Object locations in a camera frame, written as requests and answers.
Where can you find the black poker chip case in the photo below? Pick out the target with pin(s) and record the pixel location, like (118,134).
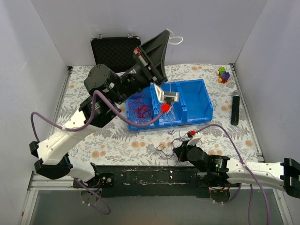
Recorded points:
(115,52)

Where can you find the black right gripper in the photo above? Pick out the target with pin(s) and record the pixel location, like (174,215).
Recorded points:
(179,152)

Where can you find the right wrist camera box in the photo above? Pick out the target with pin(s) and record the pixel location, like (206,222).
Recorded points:
(194,138)

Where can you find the blue three-compartment plastic bin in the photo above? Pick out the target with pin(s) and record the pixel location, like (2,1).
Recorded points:
(194,107)

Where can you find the floral patterned table mat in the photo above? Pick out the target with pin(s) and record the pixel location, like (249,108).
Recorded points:
(117,145)

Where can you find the colourful toy block train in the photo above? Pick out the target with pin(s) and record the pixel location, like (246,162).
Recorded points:
(223,75)

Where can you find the black handheld microphone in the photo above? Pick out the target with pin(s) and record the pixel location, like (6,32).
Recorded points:
(235,108)

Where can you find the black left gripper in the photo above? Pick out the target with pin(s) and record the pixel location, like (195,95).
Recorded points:
(147,66)

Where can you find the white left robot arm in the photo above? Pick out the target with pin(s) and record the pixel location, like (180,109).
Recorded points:
(106,91)

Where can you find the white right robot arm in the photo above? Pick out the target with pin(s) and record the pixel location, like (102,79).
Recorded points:
(216,170)

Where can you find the black metal base rail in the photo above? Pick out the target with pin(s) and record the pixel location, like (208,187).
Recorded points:
(124,181)

